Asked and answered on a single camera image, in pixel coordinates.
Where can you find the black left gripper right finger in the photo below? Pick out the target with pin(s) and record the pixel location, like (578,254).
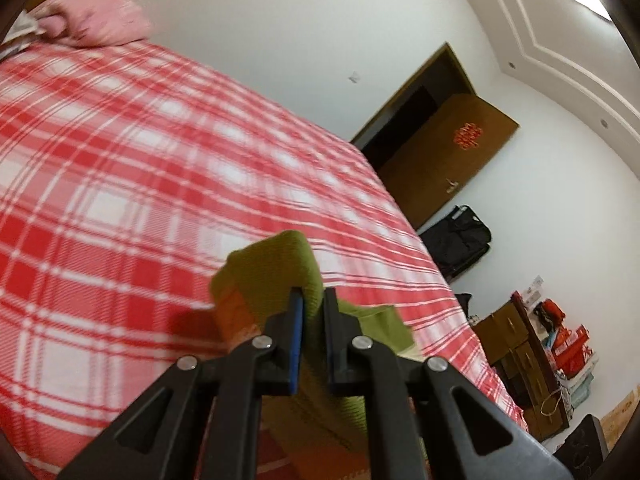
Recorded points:
(425,420)

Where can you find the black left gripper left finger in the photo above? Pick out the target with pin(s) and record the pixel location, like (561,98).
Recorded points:
(200,419)

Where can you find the green knit sweater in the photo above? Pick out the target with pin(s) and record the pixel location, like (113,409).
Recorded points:
(311,434)

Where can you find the brown wooden dresser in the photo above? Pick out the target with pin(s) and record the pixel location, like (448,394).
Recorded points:
(515,352)

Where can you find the black bag on floor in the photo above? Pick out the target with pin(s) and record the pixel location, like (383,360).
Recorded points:
(464,300)

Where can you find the black box on floor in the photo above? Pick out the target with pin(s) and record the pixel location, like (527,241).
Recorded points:
(585,449)

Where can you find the red boxes stack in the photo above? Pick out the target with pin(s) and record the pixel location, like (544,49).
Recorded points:
(566,349)

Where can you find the black folded stroller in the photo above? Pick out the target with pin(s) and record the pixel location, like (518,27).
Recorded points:
(457,241)

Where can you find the red plaid bed sheet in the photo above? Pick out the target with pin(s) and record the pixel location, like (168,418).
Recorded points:
(128,175)

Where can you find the brown wooden door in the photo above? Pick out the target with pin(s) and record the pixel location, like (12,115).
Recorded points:
(416,176)

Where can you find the red door decoration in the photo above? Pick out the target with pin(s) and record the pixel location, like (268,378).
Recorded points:
(468,136)

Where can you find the pink floral pillow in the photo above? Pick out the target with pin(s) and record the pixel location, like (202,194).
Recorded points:
(92,23)

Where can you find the white patterned pillow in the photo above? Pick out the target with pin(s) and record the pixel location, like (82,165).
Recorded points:
(24,32)

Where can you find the silver door handle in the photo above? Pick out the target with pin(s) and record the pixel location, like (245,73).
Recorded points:
(452,186)

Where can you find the dark wooden door frame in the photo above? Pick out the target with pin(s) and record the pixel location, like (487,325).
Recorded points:
(411,106)

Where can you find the white wall switch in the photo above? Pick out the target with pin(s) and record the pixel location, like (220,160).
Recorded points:
(355,77)

